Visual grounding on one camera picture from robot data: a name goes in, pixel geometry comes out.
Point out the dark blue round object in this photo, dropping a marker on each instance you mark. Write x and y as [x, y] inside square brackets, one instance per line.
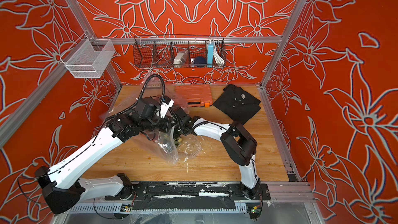
[200, 61]

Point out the grey white packet in basket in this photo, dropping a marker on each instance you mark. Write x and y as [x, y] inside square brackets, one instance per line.
[180, 59]

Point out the black wire wall basket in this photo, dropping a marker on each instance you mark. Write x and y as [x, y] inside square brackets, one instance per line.
[159, 52]

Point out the clear plastic vacuum bag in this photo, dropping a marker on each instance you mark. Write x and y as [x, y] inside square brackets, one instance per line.
[157, 143]

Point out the orange plastic tool case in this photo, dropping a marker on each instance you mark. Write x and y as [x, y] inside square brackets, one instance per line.
[196, 95]

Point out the light blue box in basket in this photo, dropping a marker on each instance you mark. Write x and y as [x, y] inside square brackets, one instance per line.
[210, 53]

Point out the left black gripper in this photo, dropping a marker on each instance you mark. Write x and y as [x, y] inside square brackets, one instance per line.
[169, 125]

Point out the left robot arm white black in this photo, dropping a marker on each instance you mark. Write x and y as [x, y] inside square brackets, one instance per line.
[62, 184]

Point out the yellow black plaid shirt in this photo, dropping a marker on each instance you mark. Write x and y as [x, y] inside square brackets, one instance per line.
[178, 141]

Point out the clear acrylic wall bin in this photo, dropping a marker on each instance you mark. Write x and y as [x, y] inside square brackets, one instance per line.
[89, 58]

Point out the white slotted cable duct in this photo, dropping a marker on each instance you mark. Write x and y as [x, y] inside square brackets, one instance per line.
[122, 208]

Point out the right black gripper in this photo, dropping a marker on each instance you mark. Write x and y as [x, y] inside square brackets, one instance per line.
[175, 136]

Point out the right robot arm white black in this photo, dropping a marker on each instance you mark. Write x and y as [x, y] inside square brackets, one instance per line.
[239, 144]

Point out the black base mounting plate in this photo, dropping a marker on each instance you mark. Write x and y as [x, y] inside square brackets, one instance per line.
[190, 194]

